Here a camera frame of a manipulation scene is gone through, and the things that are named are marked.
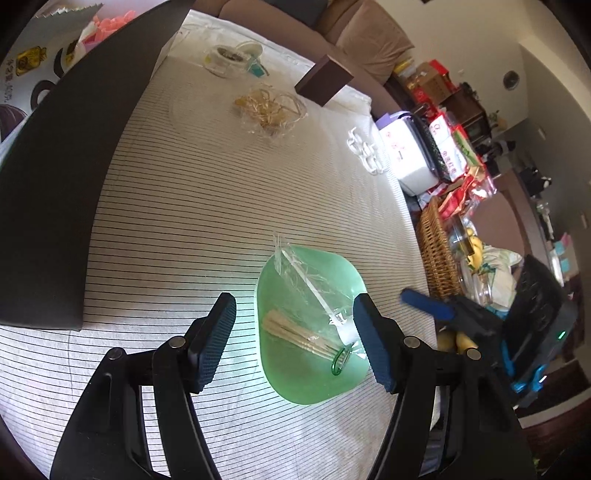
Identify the clear bag of gold bands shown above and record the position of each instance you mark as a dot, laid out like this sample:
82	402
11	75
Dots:
265	110

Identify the colourful sticky notes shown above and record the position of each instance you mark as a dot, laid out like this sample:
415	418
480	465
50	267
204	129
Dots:
562	251

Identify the striped cloth desktop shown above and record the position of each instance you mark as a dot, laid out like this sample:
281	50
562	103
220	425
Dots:
184	207

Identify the brown cardboard box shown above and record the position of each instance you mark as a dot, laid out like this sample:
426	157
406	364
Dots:
431	85

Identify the green paper clip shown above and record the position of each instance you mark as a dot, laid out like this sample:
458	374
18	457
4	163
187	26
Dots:
333	367

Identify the dark wooden cabinet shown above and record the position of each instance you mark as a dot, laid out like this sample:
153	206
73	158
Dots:
466	108

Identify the black textured strip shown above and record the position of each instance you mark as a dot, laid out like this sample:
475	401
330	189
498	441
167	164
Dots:
429	147

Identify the green plastic tray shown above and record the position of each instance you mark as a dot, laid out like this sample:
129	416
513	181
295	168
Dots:
295	369

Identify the white round container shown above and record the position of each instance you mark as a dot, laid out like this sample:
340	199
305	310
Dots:
228	57

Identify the bundle of wooden toothpicks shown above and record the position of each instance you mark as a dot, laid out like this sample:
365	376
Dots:
286	330

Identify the dark brown box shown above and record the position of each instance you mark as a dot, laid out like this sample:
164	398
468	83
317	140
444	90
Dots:
323	81

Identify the heap of pink clips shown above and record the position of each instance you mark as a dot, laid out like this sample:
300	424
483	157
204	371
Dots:
113	25

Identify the black white figurine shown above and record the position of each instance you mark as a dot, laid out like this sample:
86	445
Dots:
535	180

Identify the brown sofa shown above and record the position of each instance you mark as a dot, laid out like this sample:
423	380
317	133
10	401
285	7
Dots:
286	27

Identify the glass bowl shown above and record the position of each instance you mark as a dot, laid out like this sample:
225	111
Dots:
471	281

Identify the white red printed packet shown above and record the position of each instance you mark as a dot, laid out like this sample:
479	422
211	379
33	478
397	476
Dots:
448	145

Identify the red plastic packaging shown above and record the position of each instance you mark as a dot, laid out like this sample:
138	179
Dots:
466	194

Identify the small teal packet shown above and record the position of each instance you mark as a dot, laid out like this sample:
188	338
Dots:
257	70

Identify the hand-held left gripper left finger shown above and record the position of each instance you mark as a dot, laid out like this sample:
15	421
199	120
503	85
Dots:
212	341

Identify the yellow bananas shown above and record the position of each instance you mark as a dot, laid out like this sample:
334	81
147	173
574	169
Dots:
473	249

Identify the pale green printed cloth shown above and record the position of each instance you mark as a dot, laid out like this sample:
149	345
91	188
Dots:
501	277

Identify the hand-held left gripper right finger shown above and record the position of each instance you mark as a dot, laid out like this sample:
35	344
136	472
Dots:
374	341

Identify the round wall vent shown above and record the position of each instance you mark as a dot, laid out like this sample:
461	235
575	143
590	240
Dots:
510	80

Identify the white box purple lid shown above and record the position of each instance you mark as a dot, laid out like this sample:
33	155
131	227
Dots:
406	157

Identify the wicker basket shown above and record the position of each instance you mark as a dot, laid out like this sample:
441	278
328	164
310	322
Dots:
436	249

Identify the dark blue cushion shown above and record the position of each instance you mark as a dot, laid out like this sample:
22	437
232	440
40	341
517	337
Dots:
300	3

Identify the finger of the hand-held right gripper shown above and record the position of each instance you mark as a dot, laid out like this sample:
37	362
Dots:
425	302

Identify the tan sofa cushion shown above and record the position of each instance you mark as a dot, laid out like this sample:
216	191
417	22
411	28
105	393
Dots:
369	37

